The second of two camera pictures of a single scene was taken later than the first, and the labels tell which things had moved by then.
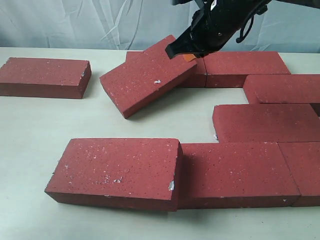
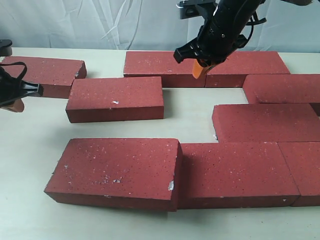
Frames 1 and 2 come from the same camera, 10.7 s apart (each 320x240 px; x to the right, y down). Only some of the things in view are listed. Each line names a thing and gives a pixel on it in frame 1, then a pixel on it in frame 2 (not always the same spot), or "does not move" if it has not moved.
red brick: [303, 158] does not move
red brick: [224, 175] does not move
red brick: [136, 173] does not move
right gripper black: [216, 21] to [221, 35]
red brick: [146, 76] to [101, 99]
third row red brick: [266, 123] does not move
